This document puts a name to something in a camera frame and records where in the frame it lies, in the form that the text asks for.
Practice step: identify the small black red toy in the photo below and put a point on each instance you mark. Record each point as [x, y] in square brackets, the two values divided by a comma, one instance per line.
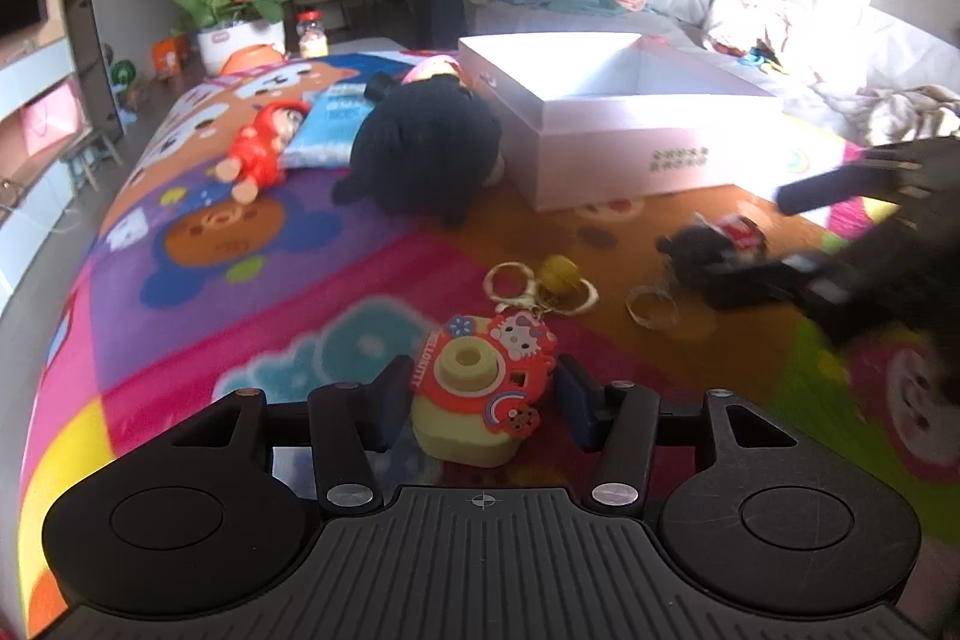
[734, 240]

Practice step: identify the orange round bucket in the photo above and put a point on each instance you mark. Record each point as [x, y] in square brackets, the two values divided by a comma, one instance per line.
[252, 57]

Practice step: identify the yellow bell keychain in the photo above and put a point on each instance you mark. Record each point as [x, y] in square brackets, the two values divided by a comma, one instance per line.
[556, 286]

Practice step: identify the beige crumpled blanket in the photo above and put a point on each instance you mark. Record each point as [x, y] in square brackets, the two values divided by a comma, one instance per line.
[883, 116]

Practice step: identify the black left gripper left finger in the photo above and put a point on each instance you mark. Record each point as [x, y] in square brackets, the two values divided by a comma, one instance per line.
[349, 420]

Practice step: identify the colourful cartoon play mat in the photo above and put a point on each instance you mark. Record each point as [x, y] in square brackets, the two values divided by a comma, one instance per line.
[184, 297]

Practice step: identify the candy jar red lid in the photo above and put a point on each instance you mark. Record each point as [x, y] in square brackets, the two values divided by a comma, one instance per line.
[312, 38]

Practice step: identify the white tv cabinet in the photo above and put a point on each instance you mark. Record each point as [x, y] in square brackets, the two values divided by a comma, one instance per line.
[36, 189]

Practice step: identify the pink cardboard box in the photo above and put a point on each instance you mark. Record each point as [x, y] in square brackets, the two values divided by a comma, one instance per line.
[592, 117]

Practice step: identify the black plush toy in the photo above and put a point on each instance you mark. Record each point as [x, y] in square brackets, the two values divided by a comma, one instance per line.
[427, 148]

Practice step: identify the blue tissue pack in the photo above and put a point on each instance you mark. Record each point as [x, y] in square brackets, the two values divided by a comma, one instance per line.
[325, 138]

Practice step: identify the red doll toy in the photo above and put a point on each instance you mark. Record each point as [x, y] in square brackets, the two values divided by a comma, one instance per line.
[252, 162]

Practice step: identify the small wooden stool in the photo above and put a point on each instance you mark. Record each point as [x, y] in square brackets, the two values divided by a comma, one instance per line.
[85, 154]

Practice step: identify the grey sofa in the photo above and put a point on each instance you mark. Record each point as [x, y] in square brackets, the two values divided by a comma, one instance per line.
[794, 48]

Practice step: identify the pink paper bag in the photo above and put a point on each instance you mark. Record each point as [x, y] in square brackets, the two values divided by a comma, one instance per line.
[50, 119]

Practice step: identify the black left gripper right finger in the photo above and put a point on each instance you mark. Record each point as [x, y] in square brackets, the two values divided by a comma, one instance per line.
[619, 422]

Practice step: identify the watermelon ball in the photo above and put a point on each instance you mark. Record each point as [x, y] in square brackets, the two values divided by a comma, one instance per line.
[122, 74]

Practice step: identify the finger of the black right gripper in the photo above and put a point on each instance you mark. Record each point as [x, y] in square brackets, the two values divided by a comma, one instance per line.
[881, 179]
[734, 285]

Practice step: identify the Hello Kitty camera keychain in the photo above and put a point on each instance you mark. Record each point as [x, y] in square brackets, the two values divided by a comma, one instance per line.
[476, 386]

